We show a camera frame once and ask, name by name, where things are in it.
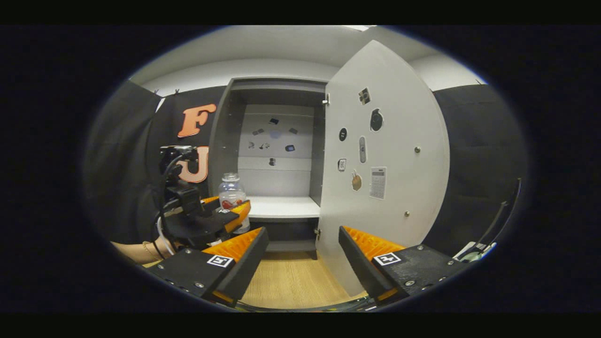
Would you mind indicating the clear bottle with red label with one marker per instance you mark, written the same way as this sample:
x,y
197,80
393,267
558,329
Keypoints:
x,y
231,190

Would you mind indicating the ceiling light panel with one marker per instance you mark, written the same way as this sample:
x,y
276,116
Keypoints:
x,y
359,27

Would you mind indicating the black backdrop cloth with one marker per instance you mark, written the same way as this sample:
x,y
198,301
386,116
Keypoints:
x,y
479,164

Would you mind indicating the white cabinet door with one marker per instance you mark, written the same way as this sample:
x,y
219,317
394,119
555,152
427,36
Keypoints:
x,y
399,141

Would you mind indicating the white plastic device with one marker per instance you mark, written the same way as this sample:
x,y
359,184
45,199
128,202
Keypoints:
x,y
472,253

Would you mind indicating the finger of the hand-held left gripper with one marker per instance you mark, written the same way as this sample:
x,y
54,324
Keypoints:
x,y
210,202
211,221

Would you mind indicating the metal door hinge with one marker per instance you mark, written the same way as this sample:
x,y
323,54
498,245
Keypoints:
x,y
326,100
318,233

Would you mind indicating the grey cabinet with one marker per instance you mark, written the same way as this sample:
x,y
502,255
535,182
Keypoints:
x,y
281,183

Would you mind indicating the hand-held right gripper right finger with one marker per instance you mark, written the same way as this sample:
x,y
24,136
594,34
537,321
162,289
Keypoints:
x,y
359,267

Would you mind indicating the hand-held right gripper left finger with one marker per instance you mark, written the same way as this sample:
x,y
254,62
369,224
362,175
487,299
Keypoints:
x,y
246,267

